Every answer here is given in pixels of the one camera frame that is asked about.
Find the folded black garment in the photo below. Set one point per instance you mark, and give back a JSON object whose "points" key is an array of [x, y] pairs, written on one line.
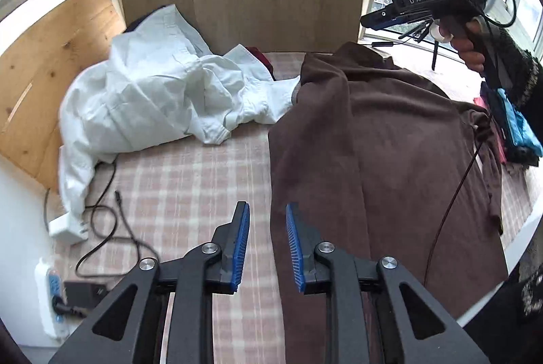
{"points": [[494, 103]]}

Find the black power adapter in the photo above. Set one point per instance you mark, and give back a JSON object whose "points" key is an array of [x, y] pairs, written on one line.
{"points": [[85, 294]]}

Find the person's right hand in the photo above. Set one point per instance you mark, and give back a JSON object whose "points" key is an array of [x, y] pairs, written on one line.
{"points": [[468, 50]]}

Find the white shirt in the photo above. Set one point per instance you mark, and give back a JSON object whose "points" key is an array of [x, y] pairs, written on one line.
{"points": [[148, 92]]}

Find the brown garment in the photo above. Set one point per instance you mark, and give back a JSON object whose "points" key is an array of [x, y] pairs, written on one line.
{"points": [[382, 156]]}

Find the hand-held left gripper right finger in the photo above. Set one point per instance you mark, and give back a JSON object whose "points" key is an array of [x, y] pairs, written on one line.
{"points": [[295, 245]]}

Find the white charger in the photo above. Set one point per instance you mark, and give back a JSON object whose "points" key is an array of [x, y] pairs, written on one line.
{"points": [[65, 228]]}

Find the person's right forearm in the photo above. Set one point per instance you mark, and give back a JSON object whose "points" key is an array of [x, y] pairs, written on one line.
{"points": [[521, 71]]}

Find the black power plug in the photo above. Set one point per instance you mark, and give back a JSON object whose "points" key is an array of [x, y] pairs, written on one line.
{"points": [[63, 308]]}

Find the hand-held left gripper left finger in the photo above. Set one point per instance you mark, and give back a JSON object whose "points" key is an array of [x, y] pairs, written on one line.
{"points": [[239, 245]]}

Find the pine wood panel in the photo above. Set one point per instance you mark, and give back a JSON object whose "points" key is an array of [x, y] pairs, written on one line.
{"points": [[42, 84]]}

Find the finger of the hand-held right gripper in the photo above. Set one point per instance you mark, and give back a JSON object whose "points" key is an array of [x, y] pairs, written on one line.
{"points": [[377, 18]]}

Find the folded pink garment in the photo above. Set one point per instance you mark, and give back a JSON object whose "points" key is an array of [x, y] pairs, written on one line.
{"points": [[499, 147]]}

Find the white power strip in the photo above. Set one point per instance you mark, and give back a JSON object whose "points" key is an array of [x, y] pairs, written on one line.
{"points": [[44, 287]]}

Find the dark red garment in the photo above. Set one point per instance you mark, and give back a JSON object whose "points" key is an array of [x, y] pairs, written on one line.
{"points": [[261, 60]]}

